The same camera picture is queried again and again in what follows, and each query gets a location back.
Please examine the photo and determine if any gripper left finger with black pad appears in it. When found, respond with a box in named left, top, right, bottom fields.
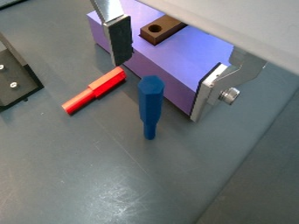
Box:
left=90, top=0, right=134, bottom=67

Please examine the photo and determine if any dark grey bracket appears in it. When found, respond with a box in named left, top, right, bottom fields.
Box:
left=0, top=32, right=45, bottom=111

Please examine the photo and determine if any blue peg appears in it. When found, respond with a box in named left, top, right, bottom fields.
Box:
left=138, top=75, right=165, bottom=140

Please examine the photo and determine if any brown L-shaped block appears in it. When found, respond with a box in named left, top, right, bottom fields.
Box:
left=139, top=15, right=187, bottom=46

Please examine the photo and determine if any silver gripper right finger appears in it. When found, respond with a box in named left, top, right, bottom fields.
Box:
left=190, top=47, right=268, bottom=122

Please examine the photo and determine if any purple board block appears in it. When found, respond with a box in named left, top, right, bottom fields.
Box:
left=89, top=0, right=233, bottom=114

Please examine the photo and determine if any red peg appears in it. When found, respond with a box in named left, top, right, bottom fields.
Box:
left=62, top=66, right=127, bottom=115

